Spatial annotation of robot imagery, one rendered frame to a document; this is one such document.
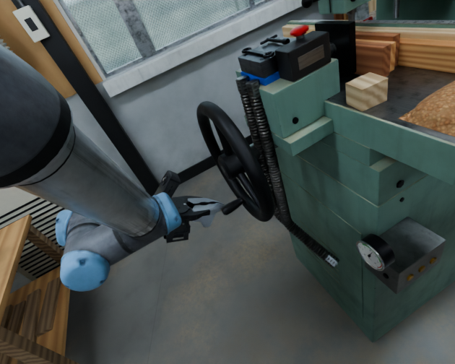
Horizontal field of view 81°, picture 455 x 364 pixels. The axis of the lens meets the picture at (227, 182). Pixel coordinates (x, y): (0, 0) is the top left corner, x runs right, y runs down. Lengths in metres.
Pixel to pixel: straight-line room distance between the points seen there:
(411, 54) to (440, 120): 0.20
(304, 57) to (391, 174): 0.25
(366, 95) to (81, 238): 0.53
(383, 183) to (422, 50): 0.23
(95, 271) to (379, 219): 0.53
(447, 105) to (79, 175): 0.43
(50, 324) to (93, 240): 1.07
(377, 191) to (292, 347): 0.80
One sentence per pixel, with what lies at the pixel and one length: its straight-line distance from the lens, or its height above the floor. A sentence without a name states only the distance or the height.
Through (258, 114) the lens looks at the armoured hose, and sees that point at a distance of 0.51.
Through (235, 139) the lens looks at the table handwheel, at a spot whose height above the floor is 0.92.
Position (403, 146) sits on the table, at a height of 0.87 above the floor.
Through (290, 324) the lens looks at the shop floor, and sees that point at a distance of 1.24.
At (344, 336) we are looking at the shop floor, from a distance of 1.21.
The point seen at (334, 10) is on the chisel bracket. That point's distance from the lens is 0.63.
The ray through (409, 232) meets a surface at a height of 0.62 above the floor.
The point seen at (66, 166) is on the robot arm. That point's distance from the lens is 0.27.
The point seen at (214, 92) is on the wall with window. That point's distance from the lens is 1.90.
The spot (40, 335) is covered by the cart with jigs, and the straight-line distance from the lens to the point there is 1.61.
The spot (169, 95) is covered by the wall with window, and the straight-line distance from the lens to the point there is 1.82.
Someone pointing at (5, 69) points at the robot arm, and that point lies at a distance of 0.22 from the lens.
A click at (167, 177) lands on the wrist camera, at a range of 0.60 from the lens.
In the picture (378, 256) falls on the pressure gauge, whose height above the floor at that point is 0.68.
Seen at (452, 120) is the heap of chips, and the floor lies 0.91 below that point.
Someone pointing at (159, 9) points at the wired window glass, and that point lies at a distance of 1.84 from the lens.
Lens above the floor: 1.14
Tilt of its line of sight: 38 degrees down
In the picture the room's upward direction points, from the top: 24 degrees counter-clockwise
